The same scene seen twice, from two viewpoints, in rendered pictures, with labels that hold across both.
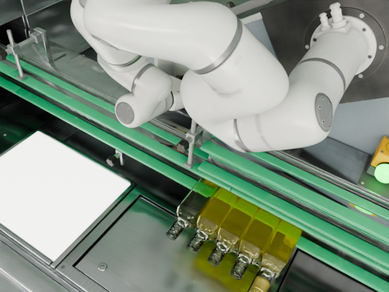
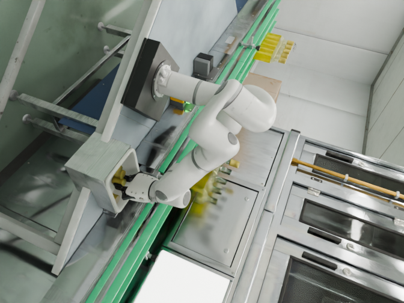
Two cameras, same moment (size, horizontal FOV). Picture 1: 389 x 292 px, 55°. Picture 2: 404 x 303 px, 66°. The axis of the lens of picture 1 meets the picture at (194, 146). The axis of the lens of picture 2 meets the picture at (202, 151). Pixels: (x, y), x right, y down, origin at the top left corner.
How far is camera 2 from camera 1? 101 cm
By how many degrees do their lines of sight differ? 60
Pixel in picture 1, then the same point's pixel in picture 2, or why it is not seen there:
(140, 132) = (143, 229)
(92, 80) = (83, 280)
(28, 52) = not seen: outside the picture
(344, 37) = (175, 74)
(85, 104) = (113, 279)
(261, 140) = not seen: hidden behind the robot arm
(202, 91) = not seen: hidden behind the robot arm
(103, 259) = (221, 251)
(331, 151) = (170, 118)
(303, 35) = (150, 94)
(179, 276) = (221, 210)
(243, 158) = (180, 156)
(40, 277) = (240, 285)
